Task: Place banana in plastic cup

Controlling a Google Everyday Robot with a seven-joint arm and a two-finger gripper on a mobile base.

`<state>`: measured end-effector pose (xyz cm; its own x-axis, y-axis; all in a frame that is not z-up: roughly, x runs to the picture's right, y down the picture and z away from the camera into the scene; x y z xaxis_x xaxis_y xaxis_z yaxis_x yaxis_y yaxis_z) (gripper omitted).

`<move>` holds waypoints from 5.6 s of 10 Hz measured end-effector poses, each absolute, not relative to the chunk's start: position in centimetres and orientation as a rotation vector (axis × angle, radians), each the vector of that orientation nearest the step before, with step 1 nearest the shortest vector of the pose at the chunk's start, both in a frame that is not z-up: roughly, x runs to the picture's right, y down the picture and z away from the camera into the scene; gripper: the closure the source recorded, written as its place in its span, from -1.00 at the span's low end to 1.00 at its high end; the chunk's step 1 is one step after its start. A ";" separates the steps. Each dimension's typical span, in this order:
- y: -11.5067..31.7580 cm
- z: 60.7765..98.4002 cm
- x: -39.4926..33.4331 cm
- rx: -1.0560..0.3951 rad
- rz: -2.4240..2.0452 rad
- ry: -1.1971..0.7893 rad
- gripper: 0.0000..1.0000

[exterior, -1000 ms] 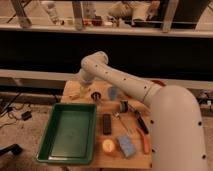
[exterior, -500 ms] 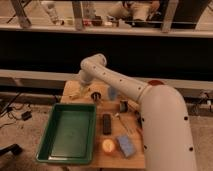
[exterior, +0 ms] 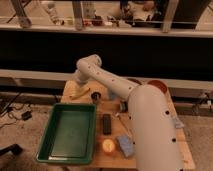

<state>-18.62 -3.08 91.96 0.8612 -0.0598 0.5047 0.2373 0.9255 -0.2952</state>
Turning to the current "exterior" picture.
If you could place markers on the purple bowl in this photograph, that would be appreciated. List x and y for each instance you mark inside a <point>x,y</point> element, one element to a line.
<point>135,81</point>

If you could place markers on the blue folded cloth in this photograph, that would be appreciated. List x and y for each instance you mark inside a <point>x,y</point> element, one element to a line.
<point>177,122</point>

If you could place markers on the black remote control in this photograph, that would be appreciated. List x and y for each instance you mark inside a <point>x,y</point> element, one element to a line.
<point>107,124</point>

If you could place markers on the black power adapter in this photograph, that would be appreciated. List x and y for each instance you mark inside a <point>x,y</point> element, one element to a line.
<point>26,115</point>

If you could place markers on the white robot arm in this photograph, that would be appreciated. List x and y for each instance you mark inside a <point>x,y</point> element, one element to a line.
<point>156,146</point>

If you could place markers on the blue plastic cup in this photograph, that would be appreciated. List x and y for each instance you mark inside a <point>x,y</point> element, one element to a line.
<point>111,95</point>

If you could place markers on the green plastic tray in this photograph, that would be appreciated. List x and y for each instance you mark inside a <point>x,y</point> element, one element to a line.
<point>69,136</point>

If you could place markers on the metal spoon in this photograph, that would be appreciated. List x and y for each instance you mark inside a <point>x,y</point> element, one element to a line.
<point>128,130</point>

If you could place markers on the black binder clip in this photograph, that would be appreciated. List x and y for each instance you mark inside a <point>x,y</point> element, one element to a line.
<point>123,106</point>

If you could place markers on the yellow banana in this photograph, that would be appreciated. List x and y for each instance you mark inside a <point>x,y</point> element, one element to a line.
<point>78,92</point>

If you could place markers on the small black round object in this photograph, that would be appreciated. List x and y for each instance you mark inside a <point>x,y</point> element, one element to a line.
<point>95,96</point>

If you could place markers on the blue sponge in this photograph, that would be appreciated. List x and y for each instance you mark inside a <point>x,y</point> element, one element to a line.
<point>126,145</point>

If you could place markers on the red bowl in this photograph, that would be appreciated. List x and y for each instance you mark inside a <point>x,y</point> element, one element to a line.
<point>158,86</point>

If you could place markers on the orange round fruit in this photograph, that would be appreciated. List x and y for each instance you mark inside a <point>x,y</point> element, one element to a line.
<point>108,146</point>

